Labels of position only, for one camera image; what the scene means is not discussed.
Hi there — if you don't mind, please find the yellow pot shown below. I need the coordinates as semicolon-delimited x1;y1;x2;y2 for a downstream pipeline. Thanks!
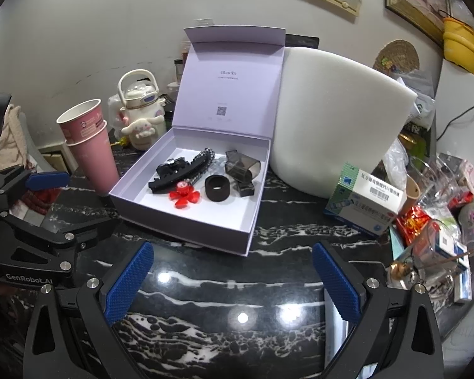
442;16;474;77

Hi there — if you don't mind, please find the white cartoon kettle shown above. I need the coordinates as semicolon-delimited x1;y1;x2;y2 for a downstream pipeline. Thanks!
117;69;167;151

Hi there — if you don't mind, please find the black remote control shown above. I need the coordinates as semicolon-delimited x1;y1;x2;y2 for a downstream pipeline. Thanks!
158;94;176;118

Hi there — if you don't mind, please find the red flower hair clip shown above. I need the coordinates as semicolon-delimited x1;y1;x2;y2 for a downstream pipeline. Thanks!
169;182;201;210

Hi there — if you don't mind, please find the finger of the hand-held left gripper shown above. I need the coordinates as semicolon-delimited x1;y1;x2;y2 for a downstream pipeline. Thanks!
0;166;71;206
2;211;116;255

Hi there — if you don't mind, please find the white refrigerator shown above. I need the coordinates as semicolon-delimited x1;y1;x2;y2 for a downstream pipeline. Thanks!
434;59;474;159

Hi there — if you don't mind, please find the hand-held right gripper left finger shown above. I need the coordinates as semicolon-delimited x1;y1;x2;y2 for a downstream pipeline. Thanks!
21;241;155;379

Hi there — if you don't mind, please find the white fluffy cloth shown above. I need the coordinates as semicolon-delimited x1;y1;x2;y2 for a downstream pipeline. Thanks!
0;105;34;166

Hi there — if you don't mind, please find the black white checked scrunchie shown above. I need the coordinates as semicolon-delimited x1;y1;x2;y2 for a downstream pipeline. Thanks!
184;147;216;184

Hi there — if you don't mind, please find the red plaid scarf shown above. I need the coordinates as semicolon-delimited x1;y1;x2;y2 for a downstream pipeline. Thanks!
24;187;62;216

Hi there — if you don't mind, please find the green white medicine box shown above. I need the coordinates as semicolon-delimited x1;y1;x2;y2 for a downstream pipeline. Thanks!
324;162;408;239

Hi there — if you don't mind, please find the black rectangular box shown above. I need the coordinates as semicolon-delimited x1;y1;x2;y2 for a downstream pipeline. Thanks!
233;179;255;198

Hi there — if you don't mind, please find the woven fan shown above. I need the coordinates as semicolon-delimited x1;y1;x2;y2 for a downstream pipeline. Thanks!
373;40;420;74

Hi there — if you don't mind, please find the white foam sheet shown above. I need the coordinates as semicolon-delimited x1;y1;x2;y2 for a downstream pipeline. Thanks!
269;45;418;199

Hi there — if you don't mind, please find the pink paper cup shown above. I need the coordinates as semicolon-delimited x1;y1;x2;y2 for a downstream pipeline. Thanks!
66;120;121;194
56;99;107;145

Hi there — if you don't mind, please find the black panel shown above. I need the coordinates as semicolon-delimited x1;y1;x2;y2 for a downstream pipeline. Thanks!
285;33;320;50

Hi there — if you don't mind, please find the lavender gift box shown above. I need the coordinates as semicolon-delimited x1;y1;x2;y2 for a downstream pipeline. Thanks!
108;26;287;257

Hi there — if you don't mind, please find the red packet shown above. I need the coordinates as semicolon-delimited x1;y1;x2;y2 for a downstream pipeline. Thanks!
397;205;433;245

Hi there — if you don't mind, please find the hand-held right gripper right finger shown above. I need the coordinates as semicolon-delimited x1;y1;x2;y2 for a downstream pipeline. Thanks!
312;242;445;379

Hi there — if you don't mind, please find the black ring band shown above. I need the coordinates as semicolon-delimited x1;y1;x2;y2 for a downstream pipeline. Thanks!
204;174;230;203

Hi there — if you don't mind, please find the beige storage box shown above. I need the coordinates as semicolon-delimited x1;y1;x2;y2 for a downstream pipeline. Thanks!
37;142;70;174

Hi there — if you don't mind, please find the clear plastic bag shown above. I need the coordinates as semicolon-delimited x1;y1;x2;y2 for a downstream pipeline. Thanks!
108;94;125;131

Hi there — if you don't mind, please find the black hair claw clip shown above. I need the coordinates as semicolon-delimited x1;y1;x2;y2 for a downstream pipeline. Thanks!
148;168;200;194

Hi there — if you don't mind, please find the smoky transparent container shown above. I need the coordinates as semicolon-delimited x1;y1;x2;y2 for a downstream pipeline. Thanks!
224;150;260;184

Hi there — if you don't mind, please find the cartoon glass mug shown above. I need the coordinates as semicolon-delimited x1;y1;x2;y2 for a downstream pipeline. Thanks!
456;199;474;253

